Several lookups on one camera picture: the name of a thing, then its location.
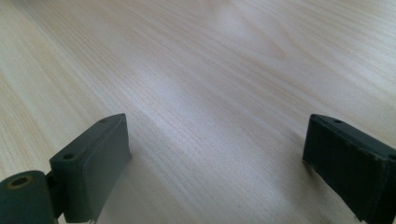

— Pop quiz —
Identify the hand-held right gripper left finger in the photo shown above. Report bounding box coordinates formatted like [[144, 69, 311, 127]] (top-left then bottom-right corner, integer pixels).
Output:
[[49, 113, 133, 224]]

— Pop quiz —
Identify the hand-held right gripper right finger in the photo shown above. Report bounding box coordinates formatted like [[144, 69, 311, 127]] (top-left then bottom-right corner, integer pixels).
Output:
[[302, 113, 396, 224]]

